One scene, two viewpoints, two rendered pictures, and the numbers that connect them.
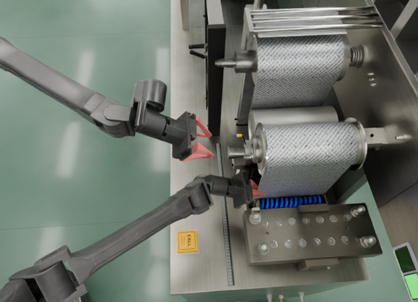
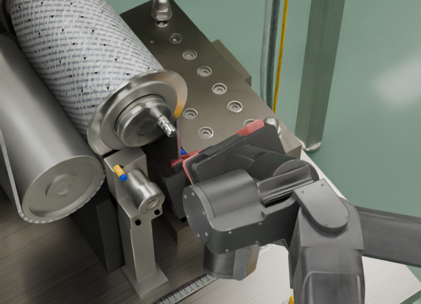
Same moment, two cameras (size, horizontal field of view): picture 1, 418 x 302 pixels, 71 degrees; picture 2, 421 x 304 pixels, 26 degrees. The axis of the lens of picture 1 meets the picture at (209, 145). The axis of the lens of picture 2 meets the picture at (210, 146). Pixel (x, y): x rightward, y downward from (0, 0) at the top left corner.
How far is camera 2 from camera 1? 89 cm
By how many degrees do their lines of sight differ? 57
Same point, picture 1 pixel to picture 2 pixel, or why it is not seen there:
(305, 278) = not seen: hidden behind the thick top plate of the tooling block
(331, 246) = (198, 51)
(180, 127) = (247, 148)
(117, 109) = (319, 205)
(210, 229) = (267, 281)
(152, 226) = (401, 216)
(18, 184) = not seen: outside the picture
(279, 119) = (37, 120)
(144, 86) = (224, 208)
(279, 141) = (130, 59)
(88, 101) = (341, 269)
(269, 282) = not seen: hidden behind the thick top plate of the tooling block
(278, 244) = (245, 119)
